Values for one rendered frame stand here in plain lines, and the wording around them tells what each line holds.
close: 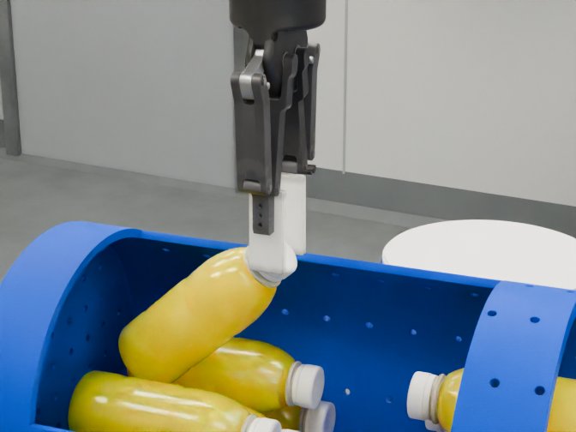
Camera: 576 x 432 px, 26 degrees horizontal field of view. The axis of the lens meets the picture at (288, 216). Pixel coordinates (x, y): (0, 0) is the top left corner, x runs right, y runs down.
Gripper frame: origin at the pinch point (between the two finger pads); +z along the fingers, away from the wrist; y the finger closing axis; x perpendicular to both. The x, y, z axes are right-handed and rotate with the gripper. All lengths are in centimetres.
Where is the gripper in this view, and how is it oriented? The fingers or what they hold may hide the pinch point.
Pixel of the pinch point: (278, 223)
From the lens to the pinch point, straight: 102.4
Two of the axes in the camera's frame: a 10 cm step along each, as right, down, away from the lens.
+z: 0.0, 9.4, 3.4
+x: -9.3, -1.2, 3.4
